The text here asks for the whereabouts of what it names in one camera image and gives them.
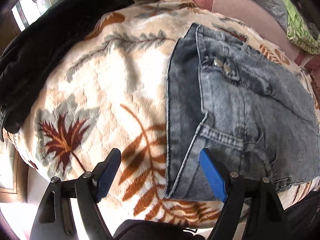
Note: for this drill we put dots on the green patterned folded blanket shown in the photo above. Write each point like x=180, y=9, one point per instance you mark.
x=298, y=31

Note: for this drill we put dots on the grey-blue denim pants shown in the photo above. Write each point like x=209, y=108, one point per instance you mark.
x=252, y=114

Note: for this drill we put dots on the pink sofa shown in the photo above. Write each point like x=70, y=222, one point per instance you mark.
x=265, y=25

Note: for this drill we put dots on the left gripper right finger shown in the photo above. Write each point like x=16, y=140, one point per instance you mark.
x=266, y=217

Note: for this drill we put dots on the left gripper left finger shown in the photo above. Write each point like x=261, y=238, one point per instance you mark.
x=54, y=218

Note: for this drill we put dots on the black cloth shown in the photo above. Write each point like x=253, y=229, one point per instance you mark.
x=29, y=59

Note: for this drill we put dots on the cream leaf-pattern blanket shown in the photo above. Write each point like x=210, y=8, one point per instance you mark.
x=109, y=92

